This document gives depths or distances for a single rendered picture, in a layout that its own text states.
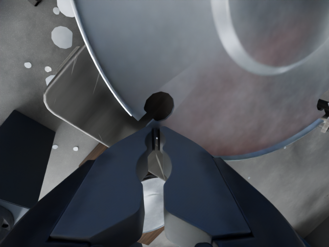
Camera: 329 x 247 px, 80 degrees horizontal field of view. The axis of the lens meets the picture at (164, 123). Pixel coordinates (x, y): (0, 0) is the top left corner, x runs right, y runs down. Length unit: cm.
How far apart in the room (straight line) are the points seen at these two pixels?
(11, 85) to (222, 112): 89
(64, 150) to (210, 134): 95
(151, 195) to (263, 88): 67
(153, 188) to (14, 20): 77
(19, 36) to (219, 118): 84
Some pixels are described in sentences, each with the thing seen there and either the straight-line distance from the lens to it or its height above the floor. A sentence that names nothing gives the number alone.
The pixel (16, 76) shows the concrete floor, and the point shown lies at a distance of 96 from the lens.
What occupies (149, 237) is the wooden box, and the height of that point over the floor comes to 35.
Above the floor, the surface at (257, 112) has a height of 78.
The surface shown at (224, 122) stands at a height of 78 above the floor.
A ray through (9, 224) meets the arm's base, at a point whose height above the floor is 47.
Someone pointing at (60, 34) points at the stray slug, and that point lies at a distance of 26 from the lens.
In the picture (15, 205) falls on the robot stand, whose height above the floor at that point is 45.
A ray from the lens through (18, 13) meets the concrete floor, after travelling 93.
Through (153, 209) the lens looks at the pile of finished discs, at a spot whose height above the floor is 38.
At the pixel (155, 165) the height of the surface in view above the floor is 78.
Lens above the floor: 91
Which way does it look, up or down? 57 degrees down
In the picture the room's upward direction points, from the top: 141 degrees clockwise
